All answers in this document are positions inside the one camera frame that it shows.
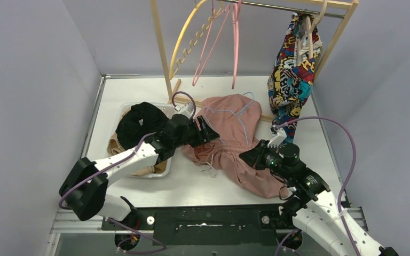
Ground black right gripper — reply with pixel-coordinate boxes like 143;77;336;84
240;139;291;179

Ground pink shorts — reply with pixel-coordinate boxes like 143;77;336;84
182;94;290;199

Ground light blue hanger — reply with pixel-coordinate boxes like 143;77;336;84
201;91;255;146

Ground brown shorts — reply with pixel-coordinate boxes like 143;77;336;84
153;161;167;174

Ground black shorts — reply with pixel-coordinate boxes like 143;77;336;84
115;102;168;150

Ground yellow wire hanger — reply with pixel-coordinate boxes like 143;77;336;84
168;0;224;79

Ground thin pink wire hanger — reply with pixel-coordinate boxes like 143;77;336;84
192;0;231;87

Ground thick pink plastic hanger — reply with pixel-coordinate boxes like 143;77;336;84
231;1;242;89

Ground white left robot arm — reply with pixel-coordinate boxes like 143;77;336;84
59;114;220;228

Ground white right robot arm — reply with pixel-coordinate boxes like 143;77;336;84
239;140;397;255

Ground colourful comic print shorts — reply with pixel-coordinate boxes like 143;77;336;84
267;13;321;125

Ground wooden hanger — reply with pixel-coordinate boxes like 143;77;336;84
296;0;328;65

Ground white plastic basket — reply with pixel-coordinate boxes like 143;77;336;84
106;102;175;178

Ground wooden clothes rack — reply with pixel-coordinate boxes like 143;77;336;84
149;0;359;108

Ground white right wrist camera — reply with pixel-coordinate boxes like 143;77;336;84
267;126;287;148

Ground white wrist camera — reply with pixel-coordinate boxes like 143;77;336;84
267;126;287;148
174;102;196;119

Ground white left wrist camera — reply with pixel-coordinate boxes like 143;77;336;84
174;102;196;119

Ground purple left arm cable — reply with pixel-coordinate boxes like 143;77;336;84
58;91;197;255

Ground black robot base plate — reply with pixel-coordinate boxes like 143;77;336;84
100;203;298;248

